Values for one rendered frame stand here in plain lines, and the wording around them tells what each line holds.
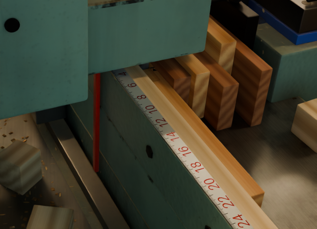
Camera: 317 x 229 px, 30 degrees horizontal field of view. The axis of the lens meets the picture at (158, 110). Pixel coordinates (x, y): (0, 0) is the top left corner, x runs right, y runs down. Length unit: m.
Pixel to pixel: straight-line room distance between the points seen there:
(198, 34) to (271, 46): 0.09
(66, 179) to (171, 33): 0.22
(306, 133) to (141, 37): 0.19
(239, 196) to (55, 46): 0.18
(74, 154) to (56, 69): 0.22
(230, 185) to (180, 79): 0.15
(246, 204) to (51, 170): 0.30
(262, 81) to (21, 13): 0.24
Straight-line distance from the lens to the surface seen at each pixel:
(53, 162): 0.69
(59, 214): 0.58
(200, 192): 0.44
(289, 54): 0.62
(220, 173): 0.46
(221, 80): 0.56
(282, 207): 0.52
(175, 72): 0.57
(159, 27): 0.54
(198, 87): 0.57
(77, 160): 0.67
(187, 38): 0.56
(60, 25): 0.45
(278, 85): 0.63
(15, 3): 0.44
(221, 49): 0.58
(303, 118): 0.59
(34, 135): 0.73
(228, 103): 0.57
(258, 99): 0.58
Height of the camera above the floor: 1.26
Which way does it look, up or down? 36 degrees down
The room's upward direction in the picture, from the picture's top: 5 degrees clockwise
